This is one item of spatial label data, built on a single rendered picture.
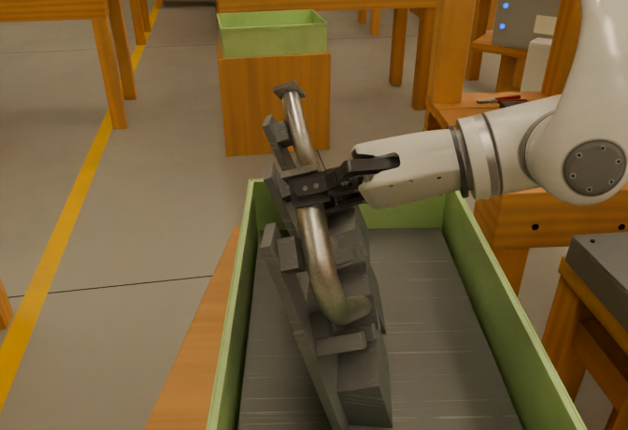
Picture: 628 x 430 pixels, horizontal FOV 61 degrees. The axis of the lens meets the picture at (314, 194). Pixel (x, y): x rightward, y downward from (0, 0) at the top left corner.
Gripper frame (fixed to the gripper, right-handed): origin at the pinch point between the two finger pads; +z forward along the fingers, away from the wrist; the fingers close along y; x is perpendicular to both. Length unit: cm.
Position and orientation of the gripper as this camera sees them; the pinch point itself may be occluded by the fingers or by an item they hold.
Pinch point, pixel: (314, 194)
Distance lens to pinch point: 57.2
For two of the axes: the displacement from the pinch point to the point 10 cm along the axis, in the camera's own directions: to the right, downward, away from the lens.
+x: 1.6, 9.5, -2.8
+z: -9.6, 2.2, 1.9
